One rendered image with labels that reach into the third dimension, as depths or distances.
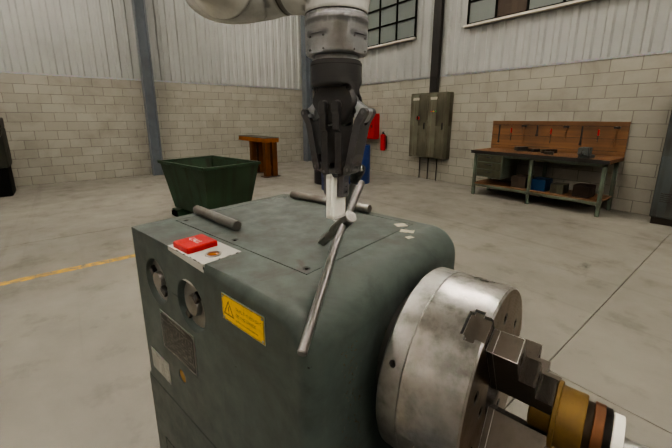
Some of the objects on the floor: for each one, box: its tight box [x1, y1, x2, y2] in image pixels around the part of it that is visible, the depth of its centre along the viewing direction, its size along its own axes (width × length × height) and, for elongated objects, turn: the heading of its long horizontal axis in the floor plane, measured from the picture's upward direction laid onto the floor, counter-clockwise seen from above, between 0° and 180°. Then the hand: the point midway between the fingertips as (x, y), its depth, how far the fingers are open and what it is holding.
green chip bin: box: [157, 155, 261, 217], centre depth 531 cm, size 134×94×85 cm
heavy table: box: [238, 135, 281, 178], centre depth 932 cm, size 161×44×100 cm, turn 38°
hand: (335, 196), depth 54 cm, fingers closed
